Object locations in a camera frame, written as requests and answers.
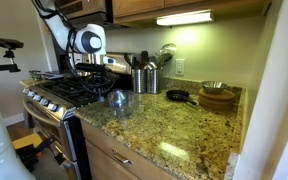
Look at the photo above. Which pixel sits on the clear food processor bowl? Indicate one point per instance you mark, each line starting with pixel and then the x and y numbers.
pixel 123 112

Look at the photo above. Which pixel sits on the wooden upper cabinets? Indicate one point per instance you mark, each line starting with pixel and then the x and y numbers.
pixel 143 13

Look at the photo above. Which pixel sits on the black camera on tripod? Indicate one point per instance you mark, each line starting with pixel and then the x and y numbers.
pixel 10 45

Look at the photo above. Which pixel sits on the steel utensil holder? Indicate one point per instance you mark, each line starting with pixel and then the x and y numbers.
pixel 139 80
pixel 153 81

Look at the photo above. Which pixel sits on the white wall outlet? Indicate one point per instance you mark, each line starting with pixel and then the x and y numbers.
pixel 179 66

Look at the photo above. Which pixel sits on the yellow black tool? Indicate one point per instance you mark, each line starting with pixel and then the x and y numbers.
pixel 29 149

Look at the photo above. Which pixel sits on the under-cabinet light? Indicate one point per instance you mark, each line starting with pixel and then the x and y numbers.
pixel 186 18

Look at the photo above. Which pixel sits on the right steel utensil holder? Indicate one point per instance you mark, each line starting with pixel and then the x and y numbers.
pixel 153 81

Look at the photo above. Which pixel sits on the wooden lower cabinet drawers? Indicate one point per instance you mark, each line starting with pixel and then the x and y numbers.
pixel 111 160

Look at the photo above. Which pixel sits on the steel range hood microwave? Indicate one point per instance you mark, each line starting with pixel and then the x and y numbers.
pixel 86 11

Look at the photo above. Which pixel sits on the silver drawer handle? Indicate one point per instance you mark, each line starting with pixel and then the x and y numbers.
pixel 121 158

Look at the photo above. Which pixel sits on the left steel utensil holder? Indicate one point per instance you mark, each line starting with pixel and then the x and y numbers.
pixel 139 80

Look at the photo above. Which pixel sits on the wooden round boards stack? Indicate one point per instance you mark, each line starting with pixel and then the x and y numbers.
pixel 222 101

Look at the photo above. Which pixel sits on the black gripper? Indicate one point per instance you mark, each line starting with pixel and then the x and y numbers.
pixel 100 79

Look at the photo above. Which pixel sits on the steel ladle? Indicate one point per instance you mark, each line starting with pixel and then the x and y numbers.
pixel 166 53

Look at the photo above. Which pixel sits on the steel mixing bowl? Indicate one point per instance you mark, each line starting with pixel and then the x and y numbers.
pixel 213 87

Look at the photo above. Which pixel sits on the stainless gas stove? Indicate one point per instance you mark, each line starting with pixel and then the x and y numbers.
pixel 52 104

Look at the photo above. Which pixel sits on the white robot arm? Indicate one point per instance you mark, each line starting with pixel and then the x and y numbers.
pixel 91 39

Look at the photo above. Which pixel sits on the small black skillet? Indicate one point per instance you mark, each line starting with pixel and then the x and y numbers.
pixel 180 96

